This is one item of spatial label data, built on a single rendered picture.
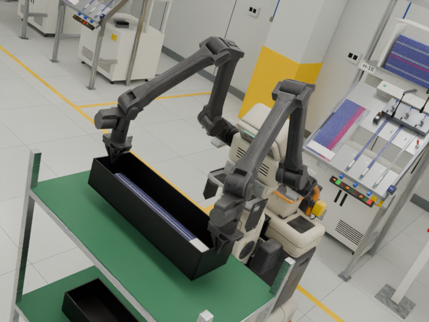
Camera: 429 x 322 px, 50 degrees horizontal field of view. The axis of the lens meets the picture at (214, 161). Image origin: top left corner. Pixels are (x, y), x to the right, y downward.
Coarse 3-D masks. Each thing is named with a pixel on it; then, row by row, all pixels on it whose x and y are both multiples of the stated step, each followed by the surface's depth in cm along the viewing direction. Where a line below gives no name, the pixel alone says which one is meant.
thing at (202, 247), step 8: (120, 176) 174; (128, 184) 171; (136, 192) 168; (144, 200) 165; (152, 200) 167; (152, 208) 162; (160, 208) 164; (168, 216) 161; (176, 224) 159; (184, 232) 156; (192, 240) 154; (200, 248) 151; (208, 248) 153
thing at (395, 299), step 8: (424, 248) 310; (424, 256) 311; (416, 264) 315; (424, 264) 312; (408, 272) 320; (416, 272) 316; (408, 280) 321; (384, 288) 341; (392, 288) 344; (400, 288) 326; (408, 288) 322; (376, 296) 330; (384, 296) 332; (392, 296) 331; (400, 296) 327; (384, 304) 326; (392, 304) 327; (400, 304) 330; (408, 304) 333; (400, 312) 322; (408, 312) 325
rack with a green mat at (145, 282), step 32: (32, 160) 164; (32, 192) 168; (64, 192) 173; (96, 192) 179; (64, 224) 158; (96, 224) 163; (128, 224) 168; (96, 256) 149; (128, 256) 153; (160, 256) 158; (64, 288) 211; (128, 288) 141; (160, 288) 145; (192, 288) 149; (224, 288) 154; (256, 288) 158; (32, 320) 192; (64, 320) 196; (160, 320) 134; (192, 320) 138; (224, 320) 142; (256, 320) 165
